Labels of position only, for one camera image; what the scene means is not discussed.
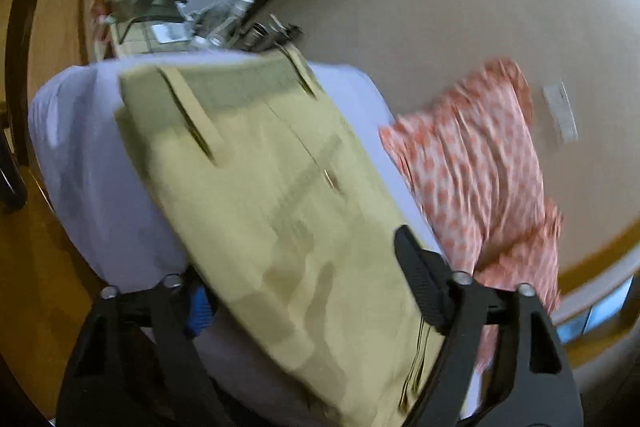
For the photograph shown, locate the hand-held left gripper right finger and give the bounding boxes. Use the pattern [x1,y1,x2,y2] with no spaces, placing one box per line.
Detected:
[394,224,585,427]

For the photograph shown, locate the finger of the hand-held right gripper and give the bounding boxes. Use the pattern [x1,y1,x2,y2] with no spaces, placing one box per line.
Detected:
[240,14,306,56]

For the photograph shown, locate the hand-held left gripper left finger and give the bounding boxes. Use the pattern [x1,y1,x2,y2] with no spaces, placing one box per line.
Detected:
[56,274,236,427]

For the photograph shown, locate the khaki pants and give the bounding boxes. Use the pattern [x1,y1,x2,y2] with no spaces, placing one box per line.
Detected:
[115,49,451,427]

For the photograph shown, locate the orange white checkered cloth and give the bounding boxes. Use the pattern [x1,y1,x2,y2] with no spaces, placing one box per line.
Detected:
[378,57,567,375]

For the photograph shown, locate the lavender cloth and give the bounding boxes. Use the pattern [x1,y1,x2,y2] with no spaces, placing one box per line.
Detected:
[27,59,483,427]

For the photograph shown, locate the white wall outlet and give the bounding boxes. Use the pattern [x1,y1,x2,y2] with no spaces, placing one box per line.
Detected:
[542,81,580,144]

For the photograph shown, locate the black chair frame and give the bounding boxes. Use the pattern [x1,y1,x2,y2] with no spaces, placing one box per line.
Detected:
[0,104,28,212]

